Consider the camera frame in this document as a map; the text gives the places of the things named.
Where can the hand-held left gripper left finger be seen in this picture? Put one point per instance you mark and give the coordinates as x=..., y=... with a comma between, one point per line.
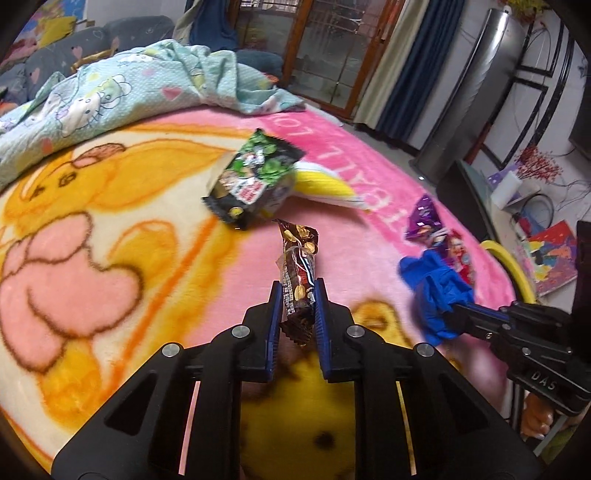
x=275, y=323

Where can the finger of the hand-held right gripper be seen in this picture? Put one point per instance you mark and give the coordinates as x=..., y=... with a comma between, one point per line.
x=485, y=326
x=485, y=311

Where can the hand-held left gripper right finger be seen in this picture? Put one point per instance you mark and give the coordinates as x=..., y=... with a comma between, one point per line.
x=322, y=323

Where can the yellow rimmed bin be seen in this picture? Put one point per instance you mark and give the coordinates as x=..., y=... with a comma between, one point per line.
x=512, y=270

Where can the brown chocolate bar wrapper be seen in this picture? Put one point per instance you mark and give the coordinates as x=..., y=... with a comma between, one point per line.
x=298, y=277

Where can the blue plastic glove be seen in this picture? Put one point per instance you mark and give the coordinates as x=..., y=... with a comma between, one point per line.
x=434, y=286

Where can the red snack wrapper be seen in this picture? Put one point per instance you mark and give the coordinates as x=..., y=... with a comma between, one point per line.
x=457, y=258

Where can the purple snack wrapper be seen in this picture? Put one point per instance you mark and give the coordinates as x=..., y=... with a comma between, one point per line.
x=422, y=219

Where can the yellow and white plastic bag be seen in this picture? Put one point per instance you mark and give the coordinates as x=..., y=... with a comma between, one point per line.
x=323, y=184

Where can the green and black snack packet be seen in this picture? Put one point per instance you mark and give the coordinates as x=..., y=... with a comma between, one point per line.
x=249, y=175

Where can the person's right hand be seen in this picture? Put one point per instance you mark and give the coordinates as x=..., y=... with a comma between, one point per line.
x=538, y=420

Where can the colourful canvas painting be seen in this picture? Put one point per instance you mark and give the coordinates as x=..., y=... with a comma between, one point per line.
x=549, y=258

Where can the white ribbed vase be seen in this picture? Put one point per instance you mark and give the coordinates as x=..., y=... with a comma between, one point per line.
x=512, y=196

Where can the grey television cabinet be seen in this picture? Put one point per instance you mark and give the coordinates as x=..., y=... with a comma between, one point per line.
x=461, y=189

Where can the pink printed blanket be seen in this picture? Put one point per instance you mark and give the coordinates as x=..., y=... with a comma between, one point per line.
x=392, y=184

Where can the grey tower air conditioner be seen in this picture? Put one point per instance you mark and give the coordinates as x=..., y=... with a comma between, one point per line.
x=466, y=115

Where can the blue and beige curtain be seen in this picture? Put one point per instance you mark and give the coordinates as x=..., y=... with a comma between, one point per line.
x=415, y=92
x=207, y=23

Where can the wooden sliding glass door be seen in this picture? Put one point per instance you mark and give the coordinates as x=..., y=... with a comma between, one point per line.
x=323, y=55

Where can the light blue printed quilt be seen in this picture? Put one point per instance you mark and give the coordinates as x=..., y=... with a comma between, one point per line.
x=115, y=92

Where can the yellow and red artificial flowers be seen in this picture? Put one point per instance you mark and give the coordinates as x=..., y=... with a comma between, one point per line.
x=526, y=9

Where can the golden snack packet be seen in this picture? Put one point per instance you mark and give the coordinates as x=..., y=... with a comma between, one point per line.
x=87, y=60

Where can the blue patterned sofa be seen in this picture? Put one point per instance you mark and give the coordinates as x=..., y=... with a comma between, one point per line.
x=138, y=30

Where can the black wall television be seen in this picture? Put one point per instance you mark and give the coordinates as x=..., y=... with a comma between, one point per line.
x=581, y=134

